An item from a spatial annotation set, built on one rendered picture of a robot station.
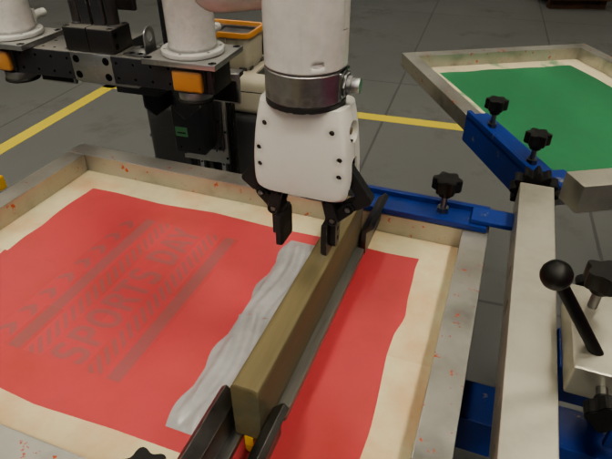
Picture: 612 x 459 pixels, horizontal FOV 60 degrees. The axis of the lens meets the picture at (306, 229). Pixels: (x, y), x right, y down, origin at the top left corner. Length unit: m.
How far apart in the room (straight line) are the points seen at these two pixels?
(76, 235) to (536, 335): 0.69
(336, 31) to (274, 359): 0.30
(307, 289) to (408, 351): 0.16
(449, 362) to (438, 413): 0.07
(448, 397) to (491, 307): 1.64
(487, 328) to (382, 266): 1.37
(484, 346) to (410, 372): 1.42
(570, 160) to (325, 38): 0.82
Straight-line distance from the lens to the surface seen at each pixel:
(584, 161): 1.21
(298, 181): 0.52
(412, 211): 0.84
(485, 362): 2.02
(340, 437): 0.60
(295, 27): 0.45
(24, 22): 1.35
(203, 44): 1.09
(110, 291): 0.79
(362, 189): 0.52
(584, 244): 2.74
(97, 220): 0.95
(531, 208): 0.83
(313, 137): 0.49
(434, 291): 0.77
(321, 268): 0.62
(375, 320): 0.71
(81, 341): 0.74
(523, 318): 0.63
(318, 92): 0.47
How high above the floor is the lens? 1.45
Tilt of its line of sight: 35 degrees down
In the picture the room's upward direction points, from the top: straight up
